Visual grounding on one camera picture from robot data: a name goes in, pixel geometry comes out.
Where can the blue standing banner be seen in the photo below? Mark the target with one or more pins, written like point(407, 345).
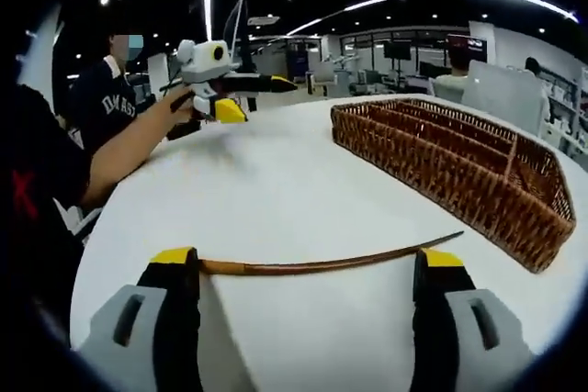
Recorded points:
point(297, 63)

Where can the brown wooden chopstick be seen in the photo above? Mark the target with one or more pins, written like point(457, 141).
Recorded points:
point(321, 268)

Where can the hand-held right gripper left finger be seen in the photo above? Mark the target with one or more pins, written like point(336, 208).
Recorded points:
point(174, 318)

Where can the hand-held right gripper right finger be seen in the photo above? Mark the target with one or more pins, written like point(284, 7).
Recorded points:
point(441, 318)

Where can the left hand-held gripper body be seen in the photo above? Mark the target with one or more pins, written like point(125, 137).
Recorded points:
point(206, 63)

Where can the white storage shelf with boxes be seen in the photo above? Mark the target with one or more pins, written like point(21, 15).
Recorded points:
point(567, 107)

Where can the person's left hand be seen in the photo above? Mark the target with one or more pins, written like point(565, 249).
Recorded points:
point(184, 105)

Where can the person's black shirt torso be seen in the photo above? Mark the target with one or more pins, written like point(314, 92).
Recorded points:
point(41, 171)

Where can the red wall screen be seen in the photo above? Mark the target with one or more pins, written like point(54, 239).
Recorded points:
point(475, 43)

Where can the black monitor on stand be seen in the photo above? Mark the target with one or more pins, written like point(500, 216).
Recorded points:
point(397, 50)

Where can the brown wicker storage slot basket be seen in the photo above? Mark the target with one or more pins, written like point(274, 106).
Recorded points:
point(436, 171)

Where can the ceiling air conditioner vent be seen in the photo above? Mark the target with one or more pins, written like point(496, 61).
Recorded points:
point(263, 20)

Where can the white desk partition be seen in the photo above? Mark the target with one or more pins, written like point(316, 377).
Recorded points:
point(500, 98)

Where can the black stand pole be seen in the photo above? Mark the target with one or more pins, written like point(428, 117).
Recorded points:
point(245, 34)

